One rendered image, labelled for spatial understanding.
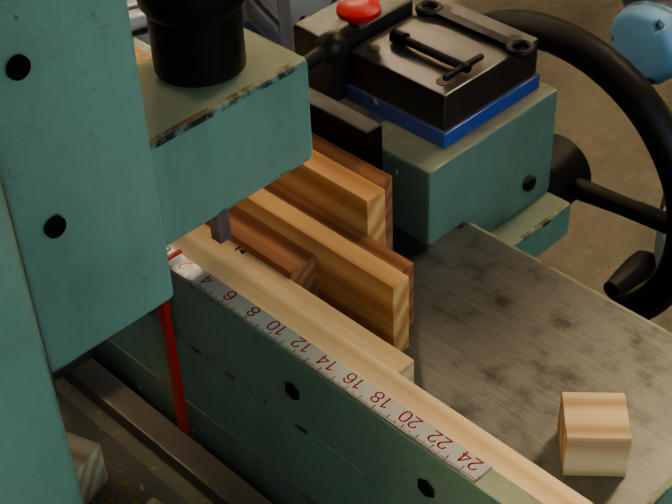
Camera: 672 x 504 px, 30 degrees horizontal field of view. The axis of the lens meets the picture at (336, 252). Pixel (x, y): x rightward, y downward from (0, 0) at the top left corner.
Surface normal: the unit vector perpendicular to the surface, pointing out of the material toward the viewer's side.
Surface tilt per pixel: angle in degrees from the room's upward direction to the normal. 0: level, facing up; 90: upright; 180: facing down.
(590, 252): 0
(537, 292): 0
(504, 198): 90
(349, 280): 90
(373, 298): 90
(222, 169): 90
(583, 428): 0
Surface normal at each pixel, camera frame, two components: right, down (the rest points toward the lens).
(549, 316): -0.04, -0.77
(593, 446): -0.06, 0.64
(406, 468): -0.71, 0.47
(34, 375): 0.71, 0.43
